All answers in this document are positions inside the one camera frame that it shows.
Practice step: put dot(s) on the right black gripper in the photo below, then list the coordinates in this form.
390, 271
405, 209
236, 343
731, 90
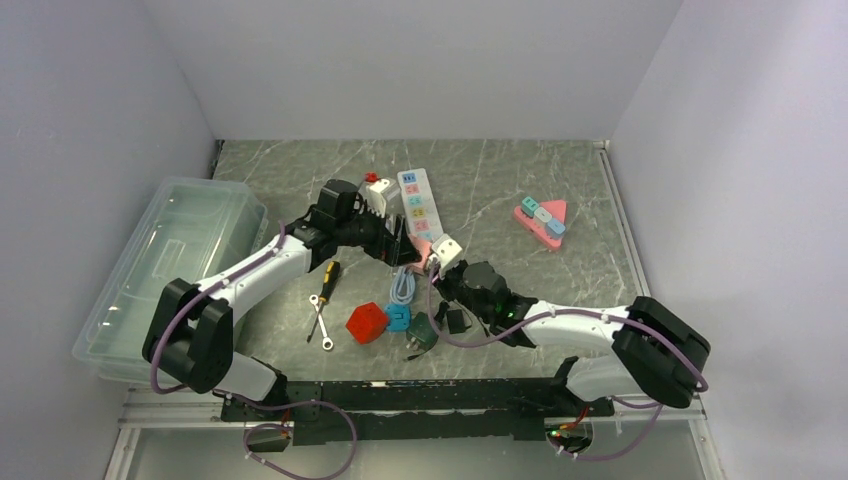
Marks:
442, 283

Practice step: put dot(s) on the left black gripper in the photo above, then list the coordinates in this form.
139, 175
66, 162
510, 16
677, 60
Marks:
397, 249

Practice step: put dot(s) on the teal blue plug adapter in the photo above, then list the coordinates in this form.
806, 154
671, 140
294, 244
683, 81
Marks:
399, 317

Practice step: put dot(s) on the dark green cube socket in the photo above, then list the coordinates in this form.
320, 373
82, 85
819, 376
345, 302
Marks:
420, 334

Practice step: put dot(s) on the red cube socket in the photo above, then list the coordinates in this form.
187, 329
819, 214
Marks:
367, 322

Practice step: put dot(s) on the pink socket adapter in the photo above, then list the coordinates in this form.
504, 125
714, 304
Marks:
424, 250

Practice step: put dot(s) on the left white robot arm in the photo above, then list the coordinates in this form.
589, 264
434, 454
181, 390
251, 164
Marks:
190, 343

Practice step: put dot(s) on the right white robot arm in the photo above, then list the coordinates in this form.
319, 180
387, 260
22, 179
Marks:
640, 348

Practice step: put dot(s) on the white multicolour power strip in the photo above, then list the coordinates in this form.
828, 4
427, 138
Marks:
420, 209

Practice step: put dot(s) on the black yellow screwdriver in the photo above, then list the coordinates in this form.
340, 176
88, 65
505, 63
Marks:
330, 281

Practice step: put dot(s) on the pink triangular power strip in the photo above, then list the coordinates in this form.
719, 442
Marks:
545, 220

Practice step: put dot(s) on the silver ratchet wrench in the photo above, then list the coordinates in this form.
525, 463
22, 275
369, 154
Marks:
319, 324

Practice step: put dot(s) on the clear plastic storage bin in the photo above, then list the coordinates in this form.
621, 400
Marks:
191, 229

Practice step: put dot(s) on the black aluminium base frame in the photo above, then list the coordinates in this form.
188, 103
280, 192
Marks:
335, 411

